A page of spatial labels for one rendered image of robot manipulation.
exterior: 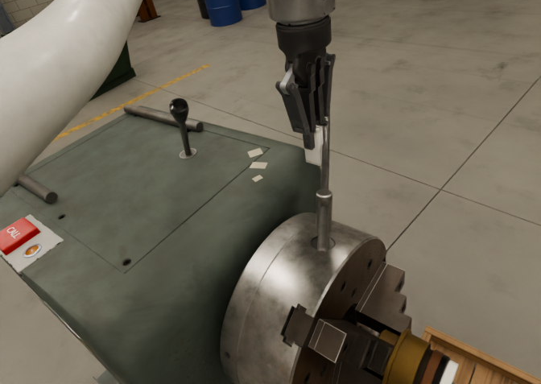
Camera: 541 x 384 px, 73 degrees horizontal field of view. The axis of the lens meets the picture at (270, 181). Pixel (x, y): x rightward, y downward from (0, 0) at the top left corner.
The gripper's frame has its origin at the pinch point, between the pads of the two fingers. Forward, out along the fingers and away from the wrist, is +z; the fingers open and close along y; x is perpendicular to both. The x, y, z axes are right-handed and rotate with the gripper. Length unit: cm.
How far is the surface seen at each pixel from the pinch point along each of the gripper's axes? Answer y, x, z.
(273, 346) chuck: -27.6, -10.0, 12.2
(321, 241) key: -19.3, -13.2, -1.3
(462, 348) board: 1.6, -28.7, 39.2
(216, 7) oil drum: 424, 465, 91
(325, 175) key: -6.3, -5.9, 0.4
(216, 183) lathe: -11.6, 13.5, 5.0
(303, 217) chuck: -8.9, -2.8, 8.1
